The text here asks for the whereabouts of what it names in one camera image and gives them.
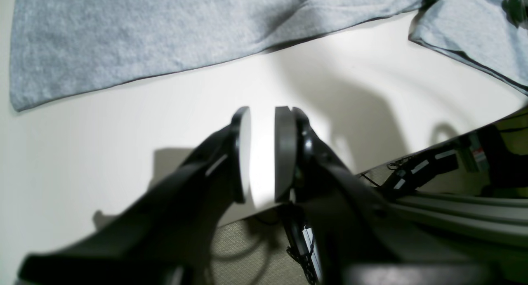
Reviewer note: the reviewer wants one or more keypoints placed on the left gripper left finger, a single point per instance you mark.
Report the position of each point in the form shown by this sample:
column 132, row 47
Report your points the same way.
column 164, row 238

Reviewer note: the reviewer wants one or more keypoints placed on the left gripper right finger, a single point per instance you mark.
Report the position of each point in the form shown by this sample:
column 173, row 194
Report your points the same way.
column 356, row 233

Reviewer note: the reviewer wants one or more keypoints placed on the grey T-shirt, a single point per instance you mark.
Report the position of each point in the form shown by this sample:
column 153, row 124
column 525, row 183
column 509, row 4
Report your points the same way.
column 62, row 48

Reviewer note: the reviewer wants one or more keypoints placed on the aluminium extrusion rail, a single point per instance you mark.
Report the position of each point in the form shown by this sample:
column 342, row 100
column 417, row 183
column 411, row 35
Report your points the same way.
column 497, row 220

